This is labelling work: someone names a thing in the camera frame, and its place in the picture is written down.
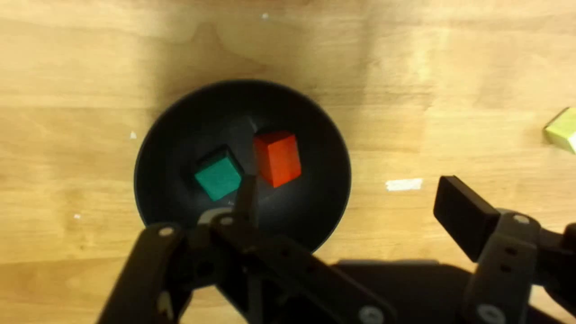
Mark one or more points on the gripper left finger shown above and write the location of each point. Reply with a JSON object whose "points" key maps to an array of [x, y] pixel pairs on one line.
{"points": [[252, 265]]}

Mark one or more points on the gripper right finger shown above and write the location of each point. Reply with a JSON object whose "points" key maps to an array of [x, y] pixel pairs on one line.
{"points": [[499, 243]]}

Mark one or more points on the black bowl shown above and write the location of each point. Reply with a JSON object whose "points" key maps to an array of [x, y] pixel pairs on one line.
{"points": [[288, 135]]}

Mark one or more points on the green block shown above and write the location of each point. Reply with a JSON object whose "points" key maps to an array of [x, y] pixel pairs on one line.
{"points": [[219, 175]]}

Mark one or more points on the orange block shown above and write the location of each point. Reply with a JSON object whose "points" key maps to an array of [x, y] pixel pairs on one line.
{"points": [[278, 158]]}

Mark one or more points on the white tape strip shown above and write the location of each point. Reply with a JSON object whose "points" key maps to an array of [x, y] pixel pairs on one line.
{"points": [[403, 184]]}

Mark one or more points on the yellow-green block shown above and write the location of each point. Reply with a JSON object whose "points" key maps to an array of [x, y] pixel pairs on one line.
{"points": [[563, 129]]}

